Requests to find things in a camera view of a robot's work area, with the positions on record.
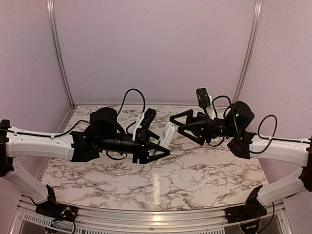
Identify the white air conditioner remote control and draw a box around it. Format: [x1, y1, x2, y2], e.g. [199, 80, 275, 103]
[155, 122, 176, 166]

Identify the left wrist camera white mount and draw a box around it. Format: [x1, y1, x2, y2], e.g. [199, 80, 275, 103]
[132, 108, 156, 140]

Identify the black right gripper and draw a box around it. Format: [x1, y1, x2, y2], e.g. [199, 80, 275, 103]
[171, 109, 238, 145]

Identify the right aluminium frame post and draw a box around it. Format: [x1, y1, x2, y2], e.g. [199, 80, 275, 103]
[233, 0, 263, 101]

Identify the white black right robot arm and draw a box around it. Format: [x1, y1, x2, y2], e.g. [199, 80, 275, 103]
[170, 101, 312, 218]

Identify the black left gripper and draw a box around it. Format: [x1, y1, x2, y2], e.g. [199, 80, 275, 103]
[97, 128, 171, 163]

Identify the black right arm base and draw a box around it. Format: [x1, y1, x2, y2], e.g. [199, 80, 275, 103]
[225, 185, 267, 223]

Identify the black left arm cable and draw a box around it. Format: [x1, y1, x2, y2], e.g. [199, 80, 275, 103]
[0, 88, 147, 161]

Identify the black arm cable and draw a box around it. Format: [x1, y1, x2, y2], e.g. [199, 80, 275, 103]
[211, 95, 310, 154]
[0, 88, 147, 161]

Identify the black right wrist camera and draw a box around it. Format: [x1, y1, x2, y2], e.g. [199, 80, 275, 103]
[196, 88, 210, 109]

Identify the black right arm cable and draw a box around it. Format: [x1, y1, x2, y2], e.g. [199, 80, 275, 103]
[211, 95, 310, 154]

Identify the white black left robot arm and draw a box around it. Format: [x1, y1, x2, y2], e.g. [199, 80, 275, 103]
[0, 107, 176, 217]

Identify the aluminium frame post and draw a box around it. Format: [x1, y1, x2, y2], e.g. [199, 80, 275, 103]
[233, 0, 263, 101]
[46, 0, 75, 109]

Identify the left aluminium frame post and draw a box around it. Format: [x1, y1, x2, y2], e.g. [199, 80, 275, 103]
[46, 0, 75, 109]

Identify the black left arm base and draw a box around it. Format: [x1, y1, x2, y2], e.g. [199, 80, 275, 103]
[35, 185, 78, 222]

